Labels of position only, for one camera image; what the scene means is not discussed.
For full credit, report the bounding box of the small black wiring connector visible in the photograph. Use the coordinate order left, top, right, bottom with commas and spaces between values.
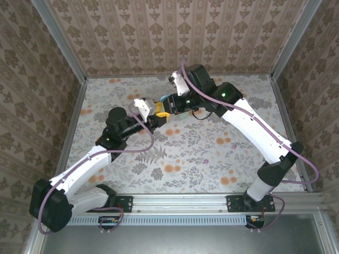
246, 214, 265, 225
99, 215, 120, 225

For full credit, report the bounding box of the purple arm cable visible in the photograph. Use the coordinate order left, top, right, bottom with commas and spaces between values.
177, 57, 320, 233
38, 102, 155, 235

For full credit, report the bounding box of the aluminium table side rail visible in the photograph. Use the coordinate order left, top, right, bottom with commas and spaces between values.
269, 75, 314, 193
57, 78, 88, 170

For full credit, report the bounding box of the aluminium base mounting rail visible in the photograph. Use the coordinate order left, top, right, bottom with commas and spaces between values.
79, 192, 325, 214

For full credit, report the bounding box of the floral printed tablecloth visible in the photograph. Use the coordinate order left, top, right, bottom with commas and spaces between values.
69, 75, 304, 194

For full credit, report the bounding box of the grey metal sheet panel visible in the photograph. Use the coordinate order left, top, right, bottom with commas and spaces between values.
23, 214, 339, 254

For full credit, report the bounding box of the grey slotted cable duct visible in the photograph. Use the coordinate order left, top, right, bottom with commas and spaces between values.
65, 214, 249, 226

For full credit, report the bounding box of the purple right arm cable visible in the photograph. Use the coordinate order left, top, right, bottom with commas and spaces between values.
177, 57, 320, 233

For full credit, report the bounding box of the aluminium corner post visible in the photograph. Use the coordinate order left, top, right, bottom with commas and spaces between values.
270, 0, 324, 80
31, 0, 88, 84

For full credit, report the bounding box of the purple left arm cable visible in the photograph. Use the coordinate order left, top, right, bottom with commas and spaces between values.
38, 102, 155, 235

